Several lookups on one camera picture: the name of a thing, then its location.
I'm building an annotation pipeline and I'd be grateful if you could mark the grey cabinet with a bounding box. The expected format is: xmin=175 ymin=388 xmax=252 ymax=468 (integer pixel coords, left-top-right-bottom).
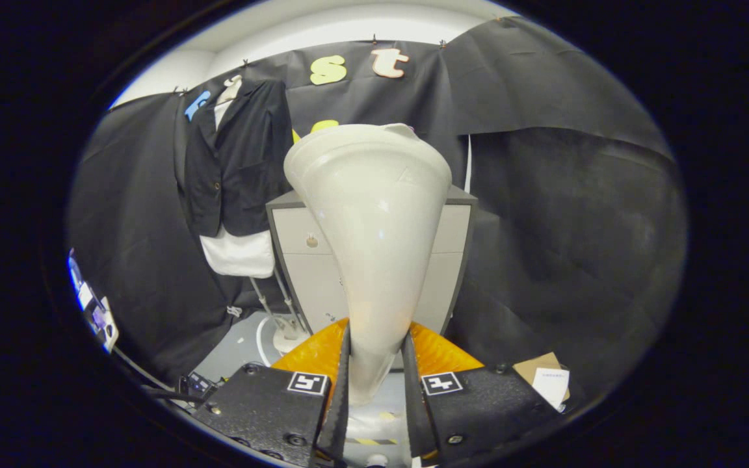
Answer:
xmin=265 ymin=184 xmax=479 ymax=335

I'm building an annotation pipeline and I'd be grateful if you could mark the brown cardboard box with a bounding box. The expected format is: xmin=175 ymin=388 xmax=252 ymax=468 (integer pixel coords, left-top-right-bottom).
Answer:
xmin=512 ymin=352 xmax=572 ymax=411

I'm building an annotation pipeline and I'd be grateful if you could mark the small black device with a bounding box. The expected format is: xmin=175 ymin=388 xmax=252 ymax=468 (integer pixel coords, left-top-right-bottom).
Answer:
xmin=179 ymin=372 xmax=216 ymax=397

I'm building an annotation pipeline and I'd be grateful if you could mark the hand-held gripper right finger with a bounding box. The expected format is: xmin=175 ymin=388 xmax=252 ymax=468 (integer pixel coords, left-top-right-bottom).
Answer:
xmin=404 ymin=320 xmax=564 ymax=468

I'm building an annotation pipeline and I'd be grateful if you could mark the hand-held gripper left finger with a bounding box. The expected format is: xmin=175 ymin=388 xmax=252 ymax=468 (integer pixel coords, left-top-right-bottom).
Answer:
xmin=191 ymin=318 xmax=351 ymax=468

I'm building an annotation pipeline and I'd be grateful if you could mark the black blazer jacket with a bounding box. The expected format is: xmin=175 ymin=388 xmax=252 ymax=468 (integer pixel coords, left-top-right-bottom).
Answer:
xmin=183 ymin=79 xmax=294 ymax=238

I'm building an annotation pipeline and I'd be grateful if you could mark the black backdrop cloth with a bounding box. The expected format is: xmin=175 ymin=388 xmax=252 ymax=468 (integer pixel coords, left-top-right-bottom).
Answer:
xmin=68 ymin=16 xmax=687 ymax=391

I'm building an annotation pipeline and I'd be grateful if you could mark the white blue-lit device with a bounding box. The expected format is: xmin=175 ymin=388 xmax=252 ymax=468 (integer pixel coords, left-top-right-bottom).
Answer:
xmin=68 ymin=250 xmax=120 ymax=354

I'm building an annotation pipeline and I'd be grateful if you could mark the white garment steamer nozzle with hose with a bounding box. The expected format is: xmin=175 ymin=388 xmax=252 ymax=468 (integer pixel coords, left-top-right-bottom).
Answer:
xmin=283 ymin=123 xmax=453 ymax=407

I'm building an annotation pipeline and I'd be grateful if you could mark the garment steamer base with pole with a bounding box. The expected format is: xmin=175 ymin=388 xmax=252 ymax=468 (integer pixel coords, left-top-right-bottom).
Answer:
xmin=248 ymin=276 xmax=313 ymax=355

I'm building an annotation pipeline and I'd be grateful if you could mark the white shirt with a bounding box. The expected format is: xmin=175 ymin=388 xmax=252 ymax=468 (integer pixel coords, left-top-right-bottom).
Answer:
xmin=199 ymin=97 xmax=276 ymax=279

